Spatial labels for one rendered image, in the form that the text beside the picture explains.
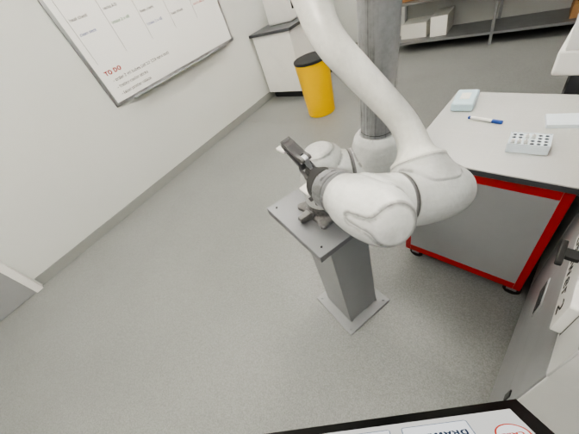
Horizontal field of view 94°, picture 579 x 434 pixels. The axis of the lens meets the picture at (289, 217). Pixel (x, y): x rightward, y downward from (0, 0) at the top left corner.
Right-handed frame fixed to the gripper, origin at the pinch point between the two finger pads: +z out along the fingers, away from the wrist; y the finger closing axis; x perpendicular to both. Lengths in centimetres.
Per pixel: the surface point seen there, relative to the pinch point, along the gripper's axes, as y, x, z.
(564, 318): -38, -21, -50
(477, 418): -26, 7, -55
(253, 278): -88, 45, 91
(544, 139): -45, -85, -7
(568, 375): -43, -13, -55
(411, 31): -55, -320, 305
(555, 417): -66, -13, -54
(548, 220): -68, -69, -18
